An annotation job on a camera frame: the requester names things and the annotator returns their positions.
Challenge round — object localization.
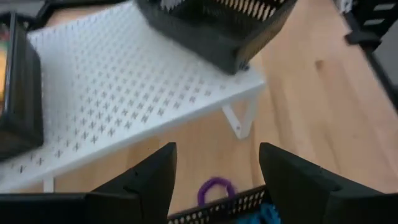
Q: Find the blue rubber band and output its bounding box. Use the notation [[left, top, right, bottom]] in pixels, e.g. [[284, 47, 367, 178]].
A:
[[234, 202, 282, 224]]

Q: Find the white perforated shelf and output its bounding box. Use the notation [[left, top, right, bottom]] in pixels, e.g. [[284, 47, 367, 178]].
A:
[[0, 0, 267, 193]]

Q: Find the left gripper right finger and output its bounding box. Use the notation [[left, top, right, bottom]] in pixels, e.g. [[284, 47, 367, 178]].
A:
[[259, 142, 341, 224]]

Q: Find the purple coil wristband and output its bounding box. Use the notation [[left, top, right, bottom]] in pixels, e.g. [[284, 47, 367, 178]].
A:
[[197, 176, 238, 208]]

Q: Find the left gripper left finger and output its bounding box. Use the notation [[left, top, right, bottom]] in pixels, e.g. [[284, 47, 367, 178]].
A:
[[85, 142, 177, 224]]

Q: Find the black mesh basket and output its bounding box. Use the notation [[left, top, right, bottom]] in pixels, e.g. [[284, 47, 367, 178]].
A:
[[0, 11, 45, 162], [167, 185, 282, 224], [136, 0, 299, 76]]

